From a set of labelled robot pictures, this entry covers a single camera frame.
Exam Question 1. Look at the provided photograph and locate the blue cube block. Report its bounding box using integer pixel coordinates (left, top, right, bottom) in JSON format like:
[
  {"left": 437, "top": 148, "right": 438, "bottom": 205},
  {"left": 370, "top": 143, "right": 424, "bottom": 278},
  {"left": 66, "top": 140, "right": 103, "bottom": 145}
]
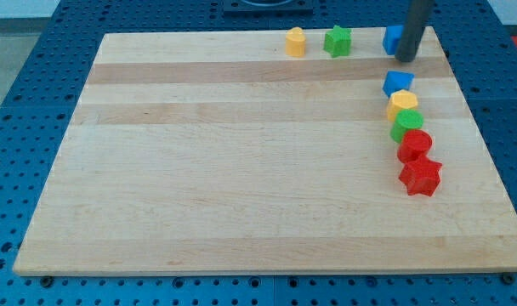
[{"left": 382, "top": 25, "right": 404, "bottom": 55}]

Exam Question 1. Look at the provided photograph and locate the light wooden board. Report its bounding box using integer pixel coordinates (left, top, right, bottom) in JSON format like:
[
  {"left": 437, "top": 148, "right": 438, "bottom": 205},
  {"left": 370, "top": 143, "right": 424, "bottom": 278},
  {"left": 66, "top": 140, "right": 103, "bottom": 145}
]
[{"left": 14, "top": 27, "right": 517, "bottom": 276}]

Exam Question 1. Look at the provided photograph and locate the yellow heart block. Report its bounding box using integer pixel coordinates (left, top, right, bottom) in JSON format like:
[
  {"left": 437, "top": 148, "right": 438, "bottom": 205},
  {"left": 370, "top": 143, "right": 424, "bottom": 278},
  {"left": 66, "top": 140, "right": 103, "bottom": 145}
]
[{"left": 285, "top": 27, "right": 306, "bottom": 58}]

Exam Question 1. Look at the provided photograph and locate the green star block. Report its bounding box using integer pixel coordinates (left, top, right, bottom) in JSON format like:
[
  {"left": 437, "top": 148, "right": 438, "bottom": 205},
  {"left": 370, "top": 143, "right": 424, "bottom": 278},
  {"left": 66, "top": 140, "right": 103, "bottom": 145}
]
[{"left": 323, "top": 25, "right": 352, "bottom": 58}]

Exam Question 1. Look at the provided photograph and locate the green cylinder block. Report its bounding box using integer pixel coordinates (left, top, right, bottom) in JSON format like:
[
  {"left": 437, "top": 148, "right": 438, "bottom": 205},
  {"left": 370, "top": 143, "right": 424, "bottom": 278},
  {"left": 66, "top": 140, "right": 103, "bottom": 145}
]
[{"left": 389, "top": 109, "right": 424, "bottom": 144}]

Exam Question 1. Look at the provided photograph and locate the yellow hexagon block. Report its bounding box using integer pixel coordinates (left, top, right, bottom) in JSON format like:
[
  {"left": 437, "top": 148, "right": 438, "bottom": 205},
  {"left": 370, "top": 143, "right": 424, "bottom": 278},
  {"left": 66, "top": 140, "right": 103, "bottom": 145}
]
[{"left": 386, "top": 89, "right": 418, "bottom": 122}]

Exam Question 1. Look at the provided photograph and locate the blue pentagon block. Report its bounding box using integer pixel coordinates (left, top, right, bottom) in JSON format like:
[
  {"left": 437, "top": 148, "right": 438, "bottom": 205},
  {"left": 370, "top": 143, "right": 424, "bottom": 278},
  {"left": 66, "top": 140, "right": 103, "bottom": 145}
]
[{"left": 382, "top": 71, "right": 415, "bottom": 97}]

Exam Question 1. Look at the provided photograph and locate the red cylinder block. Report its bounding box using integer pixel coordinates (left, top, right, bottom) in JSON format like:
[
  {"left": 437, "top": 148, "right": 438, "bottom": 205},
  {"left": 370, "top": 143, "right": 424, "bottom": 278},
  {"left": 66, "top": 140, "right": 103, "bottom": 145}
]
[{"left": 397, "top": 129, "right": 433, "bottom": 163}]

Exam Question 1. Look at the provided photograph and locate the red star block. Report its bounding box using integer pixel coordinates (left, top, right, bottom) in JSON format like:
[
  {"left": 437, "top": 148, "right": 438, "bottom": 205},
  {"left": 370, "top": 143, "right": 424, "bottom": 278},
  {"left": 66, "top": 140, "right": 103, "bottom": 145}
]
[{"left": 399, "top": 155, "right": 443, "bottom": 196}]

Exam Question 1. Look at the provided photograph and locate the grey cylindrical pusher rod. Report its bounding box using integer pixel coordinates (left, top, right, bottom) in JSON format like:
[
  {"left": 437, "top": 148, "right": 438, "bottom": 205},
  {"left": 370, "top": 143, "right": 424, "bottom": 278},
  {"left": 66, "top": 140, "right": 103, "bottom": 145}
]
[{"left": 395, "top": 0, "right": 435, "bottom": 63}]

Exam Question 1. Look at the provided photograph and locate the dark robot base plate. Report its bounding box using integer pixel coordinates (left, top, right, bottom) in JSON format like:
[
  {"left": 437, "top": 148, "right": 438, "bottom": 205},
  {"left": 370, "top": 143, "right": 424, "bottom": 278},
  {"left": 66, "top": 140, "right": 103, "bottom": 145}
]
[{"left": 223, "top": 0, "right": 314, "bottom": 16}]

